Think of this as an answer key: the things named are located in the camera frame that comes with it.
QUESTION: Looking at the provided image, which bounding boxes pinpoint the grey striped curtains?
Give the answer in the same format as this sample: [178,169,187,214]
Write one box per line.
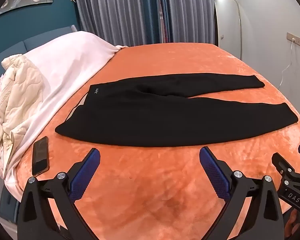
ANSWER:
[74,0,237,47]

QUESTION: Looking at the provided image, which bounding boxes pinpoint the white framed standing mirror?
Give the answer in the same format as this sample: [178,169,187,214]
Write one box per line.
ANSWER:
[213,0,242,60]

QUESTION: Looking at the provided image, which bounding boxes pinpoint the orange plush blanket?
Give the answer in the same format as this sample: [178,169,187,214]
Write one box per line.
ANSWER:
[11,43,300,240]

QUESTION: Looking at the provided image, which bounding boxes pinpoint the grey bedside cabinet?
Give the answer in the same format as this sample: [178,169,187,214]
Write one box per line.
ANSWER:
[0,165,18,222]

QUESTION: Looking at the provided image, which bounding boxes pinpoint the cream quilted duvet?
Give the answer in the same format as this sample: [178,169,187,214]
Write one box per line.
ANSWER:
[0,54,44,155]

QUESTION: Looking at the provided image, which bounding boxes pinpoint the beige wall socket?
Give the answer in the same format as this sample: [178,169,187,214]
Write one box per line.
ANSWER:
[286,32,300,46]

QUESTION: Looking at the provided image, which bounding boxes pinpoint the person's right hand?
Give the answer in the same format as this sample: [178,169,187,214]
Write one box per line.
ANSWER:
[287,208,300,238]

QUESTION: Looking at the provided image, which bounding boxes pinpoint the white bed sheet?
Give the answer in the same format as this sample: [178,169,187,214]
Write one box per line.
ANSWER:
[4,31,128,200]

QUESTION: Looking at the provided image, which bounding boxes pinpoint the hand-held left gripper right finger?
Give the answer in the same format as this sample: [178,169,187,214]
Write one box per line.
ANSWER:
[199,146,283,240]

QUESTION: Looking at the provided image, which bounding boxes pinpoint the blue padded headboard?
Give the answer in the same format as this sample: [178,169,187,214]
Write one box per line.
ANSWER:
[0,26,78,67]

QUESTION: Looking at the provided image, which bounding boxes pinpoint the black smartphone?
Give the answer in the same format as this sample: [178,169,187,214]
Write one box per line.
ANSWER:
[32,136,50,176]

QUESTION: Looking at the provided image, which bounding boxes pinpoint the black pants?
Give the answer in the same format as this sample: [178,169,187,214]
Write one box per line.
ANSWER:
[55,73,298,147]

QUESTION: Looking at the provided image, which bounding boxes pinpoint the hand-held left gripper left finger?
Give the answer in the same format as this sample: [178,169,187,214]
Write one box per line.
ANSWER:
[17,148,101,240]

